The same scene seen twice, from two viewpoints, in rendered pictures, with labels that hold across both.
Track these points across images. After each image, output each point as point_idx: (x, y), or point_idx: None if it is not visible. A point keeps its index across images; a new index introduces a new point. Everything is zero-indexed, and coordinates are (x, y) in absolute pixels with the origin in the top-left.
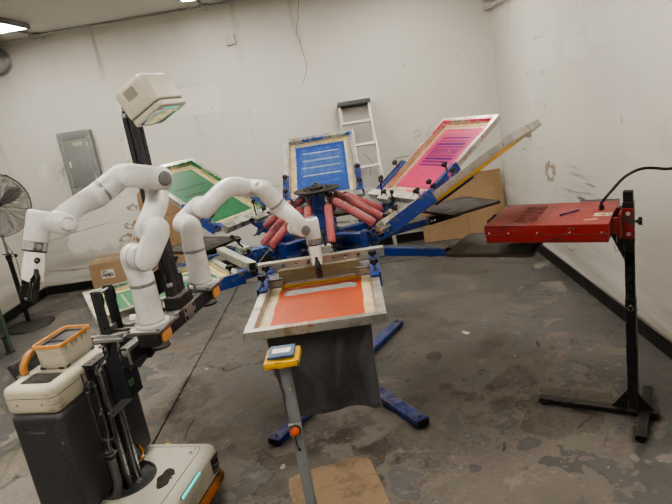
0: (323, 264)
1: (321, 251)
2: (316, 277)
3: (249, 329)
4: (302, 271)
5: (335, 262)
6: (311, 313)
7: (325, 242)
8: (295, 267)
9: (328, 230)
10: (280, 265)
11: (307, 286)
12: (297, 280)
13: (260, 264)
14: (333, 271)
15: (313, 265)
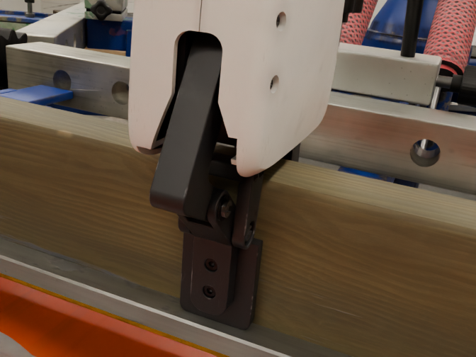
0: (299, 183)
1: (368, 83)
2: (179, 290)
3: None
4: (59, 170)
5: (472, 219)
6: None
7: (415, 32)
8: (30, 105)
9: (446, 13)
10: (110, 83)
11: (95, 320)
12: (8, 236)
13: (27, 46)
14: (394, 319)
15: (151, 149)
